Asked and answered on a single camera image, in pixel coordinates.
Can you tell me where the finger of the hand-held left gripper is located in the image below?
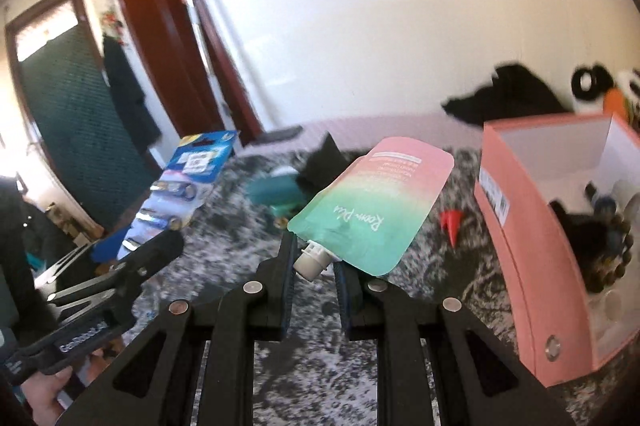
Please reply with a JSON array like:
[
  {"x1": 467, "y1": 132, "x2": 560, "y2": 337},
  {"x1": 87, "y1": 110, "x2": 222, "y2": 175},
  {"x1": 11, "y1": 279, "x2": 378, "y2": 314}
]
[
  {"x1": 97, "y1": 229, "x2": 186, "y2": 304},
  {"x1": 34, "y1": 233, "x2": 135, "y2": 291}
]

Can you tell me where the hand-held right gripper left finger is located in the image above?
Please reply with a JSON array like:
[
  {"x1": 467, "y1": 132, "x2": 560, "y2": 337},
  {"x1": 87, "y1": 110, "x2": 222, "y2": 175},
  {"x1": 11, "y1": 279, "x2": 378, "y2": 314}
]
[{"x1": 61, "y1": 232, "x2": 301, "y2": 426}]

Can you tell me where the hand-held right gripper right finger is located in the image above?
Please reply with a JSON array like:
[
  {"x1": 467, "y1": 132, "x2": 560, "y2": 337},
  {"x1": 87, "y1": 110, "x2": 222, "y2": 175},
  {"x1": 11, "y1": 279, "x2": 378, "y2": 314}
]
[{"x1": 332, "y1": 262, "x2": 576, "y2": 426}]

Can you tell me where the pink and green spout pouch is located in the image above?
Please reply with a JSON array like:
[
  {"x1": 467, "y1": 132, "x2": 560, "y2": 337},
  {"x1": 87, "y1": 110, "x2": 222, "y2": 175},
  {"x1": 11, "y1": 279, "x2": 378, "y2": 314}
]
[{"x1": 287, "y1": 136, "x2": 455, "y2": 281}]

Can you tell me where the blue battery blister pack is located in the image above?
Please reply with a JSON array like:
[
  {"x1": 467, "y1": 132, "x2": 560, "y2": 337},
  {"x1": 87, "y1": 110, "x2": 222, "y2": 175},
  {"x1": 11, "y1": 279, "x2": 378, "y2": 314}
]
[{"x1": 117, "y1": 130, "x2": 240, "y2": 259}]

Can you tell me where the pink cardboard storage box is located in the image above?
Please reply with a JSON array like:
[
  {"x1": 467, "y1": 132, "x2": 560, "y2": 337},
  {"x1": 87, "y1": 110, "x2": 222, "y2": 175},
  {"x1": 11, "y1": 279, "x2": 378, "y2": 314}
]
[{"x1": 473, "y1": 113, "x2": 640, "y2": 389}]

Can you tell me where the grey marbled desktop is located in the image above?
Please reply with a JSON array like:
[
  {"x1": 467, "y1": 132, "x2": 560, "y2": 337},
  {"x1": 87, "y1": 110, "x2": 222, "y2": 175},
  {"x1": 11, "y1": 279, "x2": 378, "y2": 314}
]
[{"x1": 125, "y1": 146, "x2": 640, "y2": 426}]

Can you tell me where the person's left hand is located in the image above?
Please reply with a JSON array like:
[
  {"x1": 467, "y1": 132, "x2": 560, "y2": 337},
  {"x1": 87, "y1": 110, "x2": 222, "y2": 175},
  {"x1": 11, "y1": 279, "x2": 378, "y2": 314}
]
[{"x1": 22, "y1": 363, "x2": 89, "y2": 426}]

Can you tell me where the teal glasses case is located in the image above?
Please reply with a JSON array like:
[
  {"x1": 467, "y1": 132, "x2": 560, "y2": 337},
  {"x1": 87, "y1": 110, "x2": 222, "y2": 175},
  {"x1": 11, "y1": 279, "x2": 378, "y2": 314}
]
[{"x1": 244, "y1": 170, "x2": 302, "y2": 207}]

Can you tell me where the black pointed cloth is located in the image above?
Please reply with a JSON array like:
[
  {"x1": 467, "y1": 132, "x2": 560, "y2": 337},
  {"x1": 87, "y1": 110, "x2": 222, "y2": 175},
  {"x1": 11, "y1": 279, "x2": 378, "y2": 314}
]
[{"x1": 295, "y1": 132, "x2": 352, "y2": 193}]

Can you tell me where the small red cone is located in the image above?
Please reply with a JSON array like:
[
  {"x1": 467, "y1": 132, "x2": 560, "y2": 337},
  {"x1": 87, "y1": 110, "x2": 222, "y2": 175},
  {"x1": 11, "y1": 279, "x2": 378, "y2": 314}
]
[{"x1": 439, "y1": 208, "x2": 465, "y2": 247}]

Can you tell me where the green quilted door curtain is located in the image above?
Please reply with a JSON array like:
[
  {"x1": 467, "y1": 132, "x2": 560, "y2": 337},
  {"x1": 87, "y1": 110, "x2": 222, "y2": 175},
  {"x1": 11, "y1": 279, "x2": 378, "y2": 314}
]
[{"x1": 19, "y1": 24, "x2": 162, "y2": 233}]

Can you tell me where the dark green hanging coat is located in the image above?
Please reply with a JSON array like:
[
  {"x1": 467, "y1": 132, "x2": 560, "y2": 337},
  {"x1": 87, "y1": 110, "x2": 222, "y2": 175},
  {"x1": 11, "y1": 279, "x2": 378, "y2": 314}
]
[{"x1": 102, "y1": 34, "x2": 162, "y2": 155}]

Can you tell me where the dark red wooden door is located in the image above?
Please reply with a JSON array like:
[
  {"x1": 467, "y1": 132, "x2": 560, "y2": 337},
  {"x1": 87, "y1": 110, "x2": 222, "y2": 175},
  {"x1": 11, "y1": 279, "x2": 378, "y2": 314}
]
[{"x1": 107, "y1": 0, "x2": 265, "y2": 147}]

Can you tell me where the black sock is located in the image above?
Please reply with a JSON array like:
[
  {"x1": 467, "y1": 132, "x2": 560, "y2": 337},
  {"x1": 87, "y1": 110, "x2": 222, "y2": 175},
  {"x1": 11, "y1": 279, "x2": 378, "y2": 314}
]
[{"x1": 549, "y1": 200, "x2": 617, "y2": 277}]

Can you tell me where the black clothes pile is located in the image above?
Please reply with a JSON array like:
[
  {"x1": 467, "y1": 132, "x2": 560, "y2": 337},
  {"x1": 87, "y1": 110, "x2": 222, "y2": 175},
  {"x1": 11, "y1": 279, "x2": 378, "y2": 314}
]
[{"x1": 442, "y1": 62, "x2": 572, "y2": 127}]

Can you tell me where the black and white plush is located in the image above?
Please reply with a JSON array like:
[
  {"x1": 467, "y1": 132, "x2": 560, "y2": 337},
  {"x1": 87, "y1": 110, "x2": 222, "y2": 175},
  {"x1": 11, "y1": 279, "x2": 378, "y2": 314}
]
[{"x1": 571, "y1": 64, "x2": 615, "y2": 107}]

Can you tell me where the panda plush toy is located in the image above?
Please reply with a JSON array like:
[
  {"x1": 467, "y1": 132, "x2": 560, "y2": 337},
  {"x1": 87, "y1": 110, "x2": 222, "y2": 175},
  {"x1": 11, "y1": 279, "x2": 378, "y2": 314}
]
[{"x1": 614, "y1": 70, "x2": 640, "y2": 129}]

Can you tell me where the floral wall decoration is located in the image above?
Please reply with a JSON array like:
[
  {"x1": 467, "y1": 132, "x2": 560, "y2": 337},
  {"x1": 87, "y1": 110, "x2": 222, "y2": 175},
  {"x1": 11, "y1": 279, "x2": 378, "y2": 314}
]
[{"x1": 99, "y1": 2, "x2": 127, "y2": 47}]

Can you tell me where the brown bead bracelet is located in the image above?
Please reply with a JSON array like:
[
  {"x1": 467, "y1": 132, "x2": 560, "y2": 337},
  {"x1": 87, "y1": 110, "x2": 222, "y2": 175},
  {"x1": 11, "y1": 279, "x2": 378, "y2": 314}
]
[{"x1": 584, "y1": 210, "x2": 638, "y2": 293}]

